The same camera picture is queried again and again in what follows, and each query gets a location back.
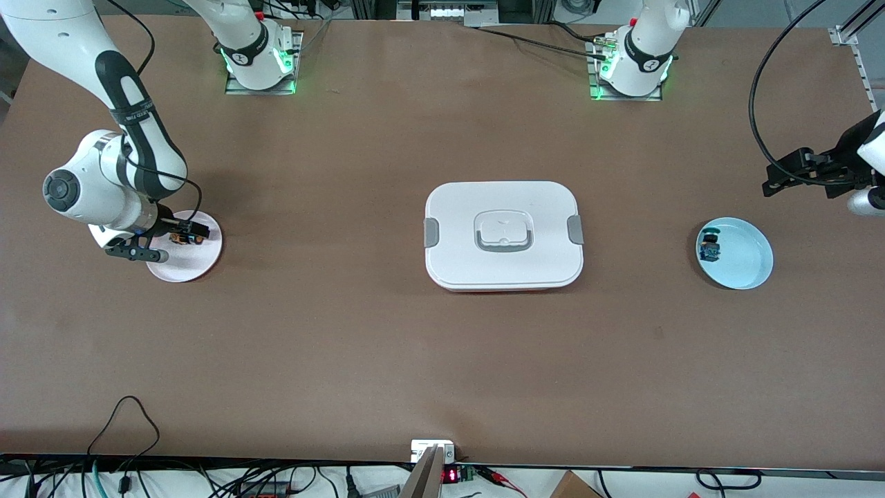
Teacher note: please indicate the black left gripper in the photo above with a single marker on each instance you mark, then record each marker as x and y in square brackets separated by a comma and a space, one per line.
[848, 151]

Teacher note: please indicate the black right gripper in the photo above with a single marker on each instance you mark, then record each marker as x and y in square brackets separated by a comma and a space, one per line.
[166, 225]

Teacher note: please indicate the orange push button switch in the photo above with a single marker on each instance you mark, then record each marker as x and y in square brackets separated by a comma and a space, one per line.
[185, 239]

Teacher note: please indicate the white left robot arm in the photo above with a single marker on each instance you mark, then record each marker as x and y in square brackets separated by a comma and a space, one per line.
[646, 48]

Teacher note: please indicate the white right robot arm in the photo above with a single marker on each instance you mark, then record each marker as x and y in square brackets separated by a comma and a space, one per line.
[62, 34]

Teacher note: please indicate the white lidded lunch box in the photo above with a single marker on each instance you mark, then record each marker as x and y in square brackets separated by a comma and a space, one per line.
[505, 207]

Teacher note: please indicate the brown cardboard box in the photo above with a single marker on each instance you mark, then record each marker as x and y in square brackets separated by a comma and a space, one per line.
[570, 487]

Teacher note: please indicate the white round plate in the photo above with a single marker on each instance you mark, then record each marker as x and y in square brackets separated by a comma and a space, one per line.
[193, 266]

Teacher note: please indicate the light blue round plate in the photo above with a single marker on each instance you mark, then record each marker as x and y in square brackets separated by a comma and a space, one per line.
[743, 256]

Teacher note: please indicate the perforated metal strip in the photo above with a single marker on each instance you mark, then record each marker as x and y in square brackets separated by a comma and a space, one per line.
[864, 76]

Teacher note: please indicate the grey power adapter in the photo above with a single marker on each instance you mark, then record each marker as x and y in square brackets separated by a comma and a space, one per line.
[380, 492]

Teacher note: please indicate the white power strip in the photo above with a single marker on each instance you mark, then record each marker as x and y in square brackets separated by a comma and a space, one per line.
[449, 12]

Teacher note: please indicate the aluminium profile bar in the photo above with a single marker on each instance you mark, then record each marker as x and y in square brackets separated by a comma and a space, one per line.
[422, 481]

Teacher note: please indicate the red digit display module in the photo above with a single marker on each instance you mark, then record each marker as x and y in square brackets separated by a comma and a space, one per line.
[450, 475]

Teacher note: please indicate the red black test leads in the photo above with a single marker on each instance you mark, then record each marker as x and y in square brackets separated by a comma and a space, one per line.
[508, 484]

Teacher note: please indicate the green push button switch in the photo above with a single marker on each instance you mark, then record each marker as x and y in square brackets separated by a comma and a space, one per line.
[709, 247]

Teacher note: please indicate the aluminium frame corner profile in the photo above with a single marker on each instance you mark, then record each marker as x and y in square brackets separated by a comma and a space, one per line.
[845, 34]

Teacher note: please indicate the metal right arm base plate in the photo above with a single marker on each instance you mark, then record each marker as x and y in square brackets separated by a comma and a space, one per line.
[238, 90]

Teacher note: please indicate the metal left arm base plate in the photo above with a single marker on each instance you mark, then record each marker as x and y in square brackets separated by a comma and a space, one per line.
[598, 95]

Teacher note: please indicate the white mounting bracket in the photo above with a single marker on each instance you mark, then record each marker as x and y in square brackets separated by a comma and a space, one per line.
[423, 446]

